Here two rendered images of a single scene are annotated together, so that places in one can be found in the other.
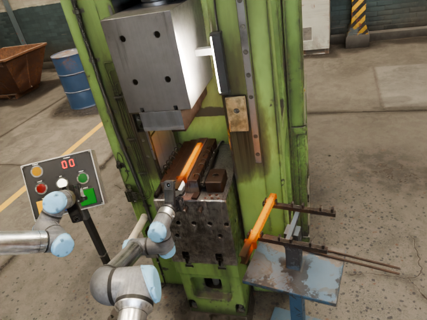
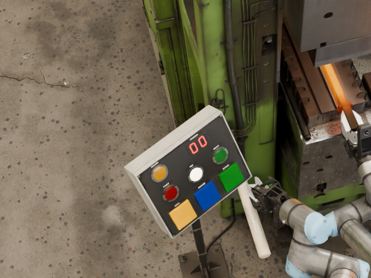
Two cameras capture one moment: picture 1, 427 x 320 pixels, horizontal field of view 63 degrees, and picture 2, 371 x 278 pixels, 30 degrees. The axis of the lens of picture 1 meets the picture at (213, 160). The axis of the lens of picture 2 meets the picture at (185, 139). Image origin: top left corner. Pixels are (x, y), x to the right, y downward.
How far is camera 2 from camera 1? 167 cm
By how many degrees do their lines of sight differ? 33
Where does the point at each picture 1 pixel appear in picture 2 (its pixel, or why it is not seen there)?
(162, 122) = (347, 51)
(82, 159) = (214, 131)
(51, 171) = (178, 164)
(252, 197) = not seen: outside the picture
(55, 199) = (326, 226)
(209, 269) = (346, 190)
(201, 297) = not seen: hidden behind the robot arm
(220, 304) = not seen: hidden behind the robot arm
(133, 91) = (319, 26)
